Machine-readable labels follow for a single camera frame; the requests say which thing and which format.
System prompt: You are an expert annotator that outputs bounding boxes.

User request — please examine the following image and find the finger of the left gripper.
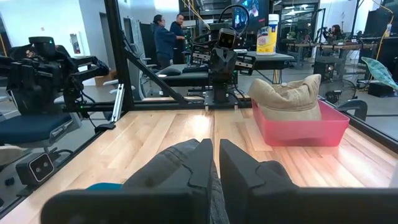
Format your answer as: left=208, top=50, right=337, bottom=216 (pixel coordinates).
left=208, top=48, right=225, bottom=83
left=223, top=48, right=239, bottom=83

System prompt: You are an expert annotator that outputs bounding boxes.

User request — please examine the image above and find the silver aluminium bar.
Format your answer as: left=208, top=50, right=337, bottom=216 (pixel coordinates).
left=110, top=83, right=126, bottom=124

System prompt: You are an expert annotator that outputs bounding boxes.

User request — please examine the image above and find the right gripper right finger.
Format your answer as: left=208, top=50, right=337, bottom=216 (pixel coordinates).
left=219, top=138, right=300, bottom=191

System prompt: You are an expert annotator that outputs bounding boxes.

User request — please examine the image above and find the dark grey desk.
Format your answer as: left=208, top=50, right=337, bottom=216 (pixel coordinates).
left=155, top=51, right=295, bottom=88

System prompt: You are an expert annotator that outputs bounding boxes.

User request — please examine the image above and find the black chair armrest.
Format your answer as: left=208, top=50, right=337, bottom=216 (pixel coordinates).
left=336, top=99, right=369, bottom=121

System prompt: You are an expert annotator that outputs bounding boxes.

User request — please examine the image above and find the wooden work table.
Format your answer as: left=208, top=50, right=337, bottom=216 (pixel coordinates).
left=285, top=42, right=377, bottom=63

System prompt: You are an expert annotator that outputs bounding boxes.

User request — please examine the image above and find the black keyboard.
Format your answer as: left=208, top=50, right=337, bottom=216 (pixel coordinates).
left=182, top=63, right=213, bottom=74

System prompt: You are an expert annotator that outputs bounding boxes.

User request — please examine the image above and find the dark grey towel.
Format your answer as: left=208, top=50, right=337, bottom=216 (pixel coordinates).
left=121, top=138, right=231, bottom=224

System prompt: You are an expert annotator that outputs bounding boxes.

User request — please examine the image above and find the yellow wipes canister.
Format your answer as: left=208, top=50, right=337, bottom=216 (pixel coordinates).
left=256, top=14, right=280, bottom=57

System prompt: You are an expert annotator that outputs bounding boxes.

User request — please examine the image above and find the pink plastic tray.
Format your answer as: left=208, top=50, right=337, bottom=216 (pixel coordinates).
left=251, top=99, right=351, bottom=147

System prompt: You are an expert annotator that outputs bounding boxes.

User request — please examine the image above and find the cardboard box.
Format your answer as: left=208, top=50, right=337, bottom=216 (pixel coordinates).
left=94, top=70, right=118, bottom=86

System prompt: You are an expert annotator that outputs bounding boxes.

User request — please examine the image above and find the computer monitor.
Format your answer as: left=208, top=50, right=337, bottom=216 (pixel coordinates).
left=231, top=0, right=271, bottom=32

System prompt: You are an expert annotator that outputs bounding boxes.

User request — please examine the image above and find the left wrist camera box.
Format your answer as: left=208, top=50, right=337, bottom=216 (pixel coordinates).
left=216, top=27, right=237, bottom=50

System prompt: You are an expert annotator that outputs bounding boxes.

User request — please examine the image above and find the beige cloth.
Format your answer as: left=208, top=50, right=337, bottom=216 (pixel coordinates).
left=247, top=73, right=323, bottom=123

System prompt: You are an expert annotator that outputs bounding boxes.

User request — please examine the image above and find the black computer mouse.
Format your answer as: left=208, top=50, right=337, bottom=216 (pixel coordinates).
left=165, top=67, right=183, bottom=77

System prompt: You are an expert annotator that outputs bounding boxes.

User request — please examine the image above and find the person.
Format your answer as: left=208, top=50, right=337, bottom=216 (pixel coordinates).
left=169, top=12, right=188, bottom=65
left=150, top=14, right=177, bottom=70
left=323, top=24, right=343, bottom=42

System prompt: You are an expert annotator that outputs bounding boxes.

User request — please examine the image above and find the black robot arm with cables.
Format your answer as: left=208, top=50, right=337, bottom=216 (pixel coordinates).
left=0, top=36, right=110, bottom=116

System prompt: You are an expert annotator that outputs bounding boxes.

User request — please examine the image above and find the blue plastic tray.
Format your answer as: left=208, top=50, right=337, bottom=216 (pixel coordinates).
left=85, top=182, right=124, bottom=192

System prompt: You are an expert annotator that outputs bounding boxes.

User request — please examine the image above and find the yellow cable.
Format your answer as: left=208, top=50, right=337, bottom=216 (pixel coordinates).
left=374, top=0, right=394, bottom=60

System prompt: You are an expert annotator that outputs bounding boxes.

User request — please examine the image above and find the navy padded seat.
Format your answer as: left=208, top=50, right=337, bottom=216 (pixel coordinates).
left=0, top=113, right=82, bottom=147

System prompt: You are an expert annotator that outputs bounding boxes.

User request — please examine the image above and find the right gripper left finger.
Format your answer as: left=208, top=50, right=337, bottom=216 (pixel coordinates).
left=174, top=138, right=216, bottom=192

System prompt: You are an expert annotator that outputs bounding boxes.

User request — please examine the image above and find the black depth camera box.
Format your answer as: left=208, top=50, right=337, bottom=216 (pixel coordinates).
left=15, top=152, right=55, bottom=188

